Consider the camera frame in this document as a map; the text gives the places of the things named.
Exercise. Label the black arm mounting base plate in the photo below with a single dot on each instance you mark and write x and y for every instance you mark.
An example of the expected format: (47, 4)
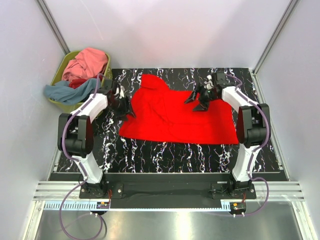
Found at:
(213, 185)

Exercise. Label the left aluminium frame post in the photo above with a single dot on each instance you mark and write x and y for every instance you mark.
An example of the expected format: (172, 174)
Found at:
(53, 25)

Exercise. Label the olive green laundry basket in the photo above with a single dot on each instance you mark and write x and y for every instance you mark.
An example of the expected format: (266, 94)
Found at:
(58, 77)

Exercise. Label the white slotted cable duct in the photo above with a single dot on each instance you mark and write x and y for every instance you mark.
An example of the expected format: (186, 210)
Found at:
(212, 206)

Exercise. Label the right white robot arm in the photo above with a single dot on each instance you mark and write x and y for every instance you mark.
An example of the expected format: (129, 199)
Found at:
(252, 130)

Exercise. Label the dark red t shirt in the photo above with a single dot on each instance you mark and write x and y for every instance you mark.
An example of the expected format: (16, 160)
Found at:
(80, 82)

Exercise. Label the pink t shirt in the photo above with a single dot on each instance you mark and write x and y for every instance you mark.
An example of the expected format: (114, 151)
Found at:
(87, 64)

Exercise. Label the bright red t shirt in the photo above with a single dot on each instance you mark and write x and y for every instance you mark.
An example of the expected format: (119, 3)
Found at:
(161, 115)

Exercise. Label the aluminium frame post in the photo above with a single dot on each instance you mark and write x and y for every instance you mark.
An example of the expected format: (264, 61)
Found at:
(292, 5)
(53, 25)

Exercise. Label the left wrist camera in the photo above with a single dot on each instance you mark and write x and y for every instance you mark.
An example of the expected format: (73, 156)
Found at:
(110, 85)

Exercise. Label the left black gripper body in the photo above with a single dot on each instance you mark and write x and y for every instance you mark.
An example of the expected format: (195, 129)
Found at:
(120, 106)

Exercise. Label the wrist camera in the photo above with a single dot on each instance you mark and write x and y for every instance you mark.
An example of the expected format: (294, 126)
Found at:
(110, 85)
(215, 79)

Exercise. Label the grey blue t shirt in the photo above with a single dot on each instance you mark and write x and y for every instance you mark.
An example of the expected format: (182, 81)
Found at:
(61, 92)

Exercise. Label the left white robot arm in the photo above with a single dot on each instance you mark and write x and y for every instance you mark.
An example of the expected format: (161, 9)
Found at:
(76, 137)

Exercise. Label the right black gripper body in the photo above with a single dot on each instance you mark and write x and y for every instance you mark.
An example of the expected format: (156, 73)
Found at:
(204, 93)

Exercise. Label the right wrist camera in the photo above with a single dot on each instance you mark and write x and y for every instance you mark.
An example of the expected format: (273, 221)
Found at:
(215, 79)

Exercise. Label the right aluminium frame post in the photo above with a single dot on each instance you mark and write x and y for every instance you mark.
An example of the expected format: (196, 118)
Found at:
(292, 5)

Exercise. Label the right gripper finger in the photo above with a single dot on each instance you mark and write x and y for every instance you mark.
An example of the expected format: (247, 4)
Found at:
(193, 95)
(201, 107)

